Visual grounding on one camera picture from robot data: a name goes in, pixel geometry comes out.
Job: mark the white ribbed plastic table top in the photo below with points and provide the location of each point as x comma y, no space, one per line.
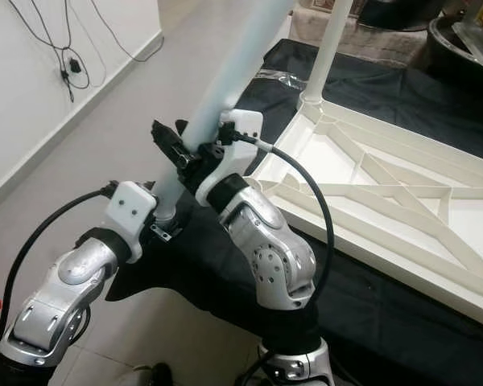
467,225

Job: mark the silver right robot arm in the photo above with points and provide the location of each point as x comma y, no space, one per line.
274,257

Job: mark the crumpled clear plastic film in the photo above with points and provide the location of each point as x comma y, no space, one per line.
282,78

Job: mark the small black plug adapter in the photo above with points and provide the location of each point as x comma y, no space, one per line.
72,64

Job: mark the dark left robot foot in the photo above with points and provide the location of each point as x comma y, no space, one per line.
145,376

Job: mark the beige cloth covered bench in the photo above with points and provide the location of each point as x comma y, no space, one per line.
370,44

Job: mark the black tablecloth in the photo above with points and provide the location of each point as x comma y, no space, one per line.
394,80

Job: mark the black bag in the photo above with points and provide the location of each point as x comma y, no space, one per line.
402,12

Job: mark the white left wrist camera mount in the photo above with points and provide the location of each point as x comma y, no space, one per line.
129,205

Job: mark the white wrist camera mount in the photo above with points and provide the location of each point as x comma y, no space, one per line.
241,125
129,205

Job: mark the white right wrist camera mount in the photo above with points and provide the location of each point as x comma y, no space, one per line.
241,125

